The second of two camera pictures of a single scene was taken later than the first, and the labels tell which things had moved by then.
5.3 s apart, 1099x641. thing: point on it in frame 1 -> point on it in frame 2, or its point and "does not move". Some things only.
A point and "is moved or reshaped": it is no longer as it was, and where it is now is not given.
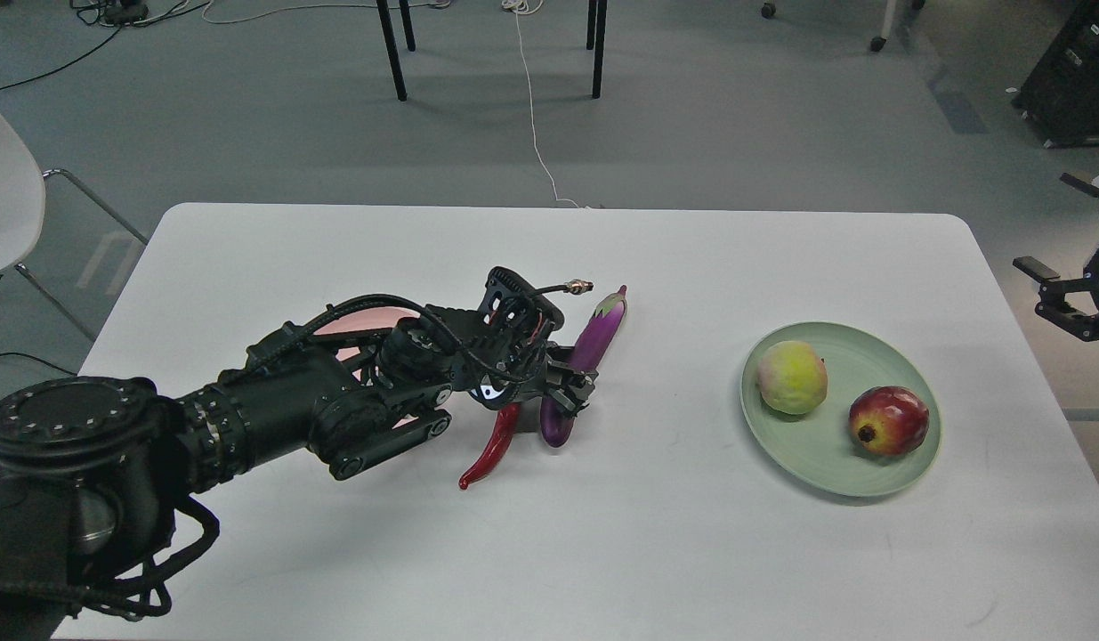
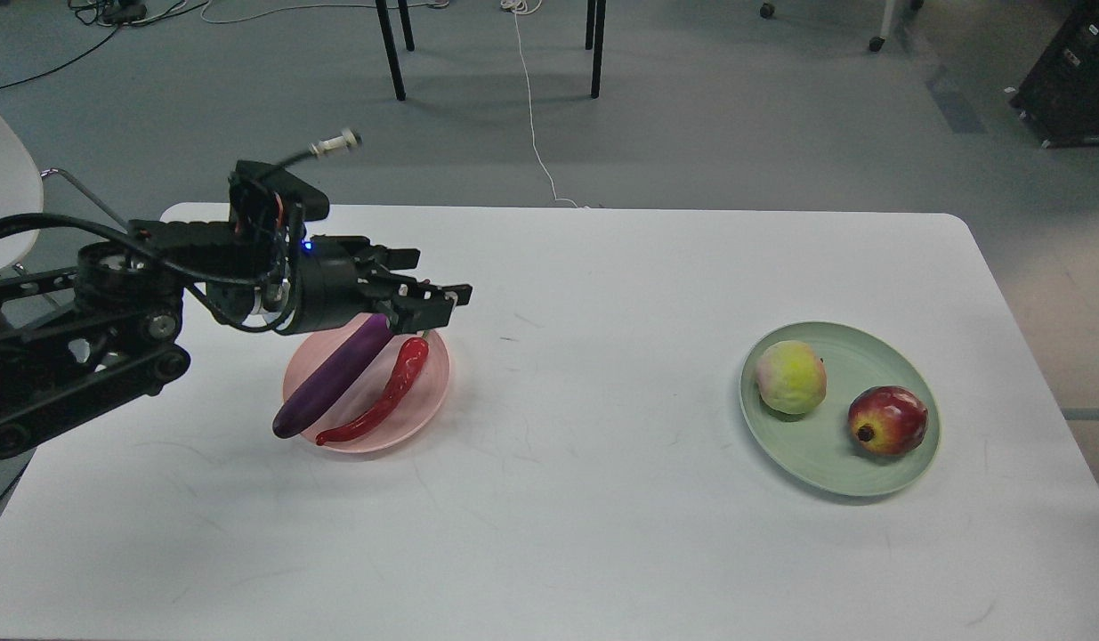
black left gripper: (500, 351) -> (338, 281)
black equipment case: (1070, 98) does not move
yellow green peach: (792, 377) does not move
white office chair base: (877, 44) does not move
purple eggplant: (556, 424) is moved or reshaped
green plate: (818, 447) does not move
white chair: (12, 196) does not move
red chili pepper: (505, 429) is moved or reshaped
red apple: (888, 420) does not move
